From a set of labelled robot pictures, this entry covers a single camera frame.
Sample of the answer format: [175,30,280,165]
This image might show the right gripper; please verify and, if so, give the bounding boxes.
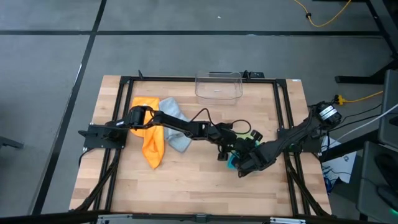
[237,141,278,179]

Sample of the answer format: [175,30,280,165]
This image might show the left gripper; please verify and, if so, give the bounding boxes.
[216,123,264,162]

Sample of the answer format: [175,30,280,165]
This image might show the teal microfiber towel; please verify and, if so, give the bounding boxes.
[226,154,239,170]

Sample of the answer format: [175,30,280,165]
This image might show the grey microfiber towel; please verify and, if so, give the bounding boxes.
[158,96,193,154]

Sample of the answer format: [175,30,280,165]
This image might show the orange microfiber towel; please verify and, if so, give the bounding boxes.
[128,95,166,170]

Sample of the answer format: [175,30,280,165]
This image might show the clear plastic bin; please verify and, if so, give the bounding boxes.
[195,70,244,106]

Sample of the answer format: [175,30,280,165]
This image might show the white cardboard box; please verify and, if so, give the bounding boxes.
[320,136,358,184]

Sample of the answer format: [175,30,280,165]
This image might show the dark grey side desk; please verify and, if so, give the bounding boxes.
[356,141,398,222]

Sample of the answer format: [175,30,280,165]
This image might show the black computer mouse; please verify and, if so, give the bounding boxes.
[377,185,398,213]

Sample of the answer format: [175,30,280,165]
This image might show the dark grey cabinet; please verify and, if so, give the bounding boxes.
[377,68,398,150]

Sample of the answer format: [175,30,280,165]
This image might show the black desk leg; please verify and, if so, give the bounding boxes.
[335,0,398,85]

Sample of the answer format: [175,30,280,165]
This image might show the black crossbar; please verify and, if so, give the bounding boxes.
[0,210,398,224]

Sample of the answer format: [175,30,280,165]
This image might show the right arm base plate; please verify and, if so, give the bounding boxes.
[277,128,322,154]

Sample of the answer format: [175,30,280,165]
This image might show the black aluminium table frame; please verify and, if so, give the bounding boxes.
[74,74,332,217]

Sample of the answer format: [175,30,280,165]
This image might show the yellow extension cord plug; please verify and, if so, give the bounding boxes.
[334,90,384,106]

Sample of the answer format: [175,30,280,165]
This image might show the white cable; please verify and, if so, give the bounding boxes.
[337,103,398,141]

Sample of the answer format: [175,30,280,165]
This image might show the yellow floor cable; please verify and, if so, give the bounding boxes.
[294,0,353,28]

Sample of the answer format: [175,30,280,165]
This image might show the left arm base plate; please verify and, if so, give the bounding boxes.
[77,123,129,149]

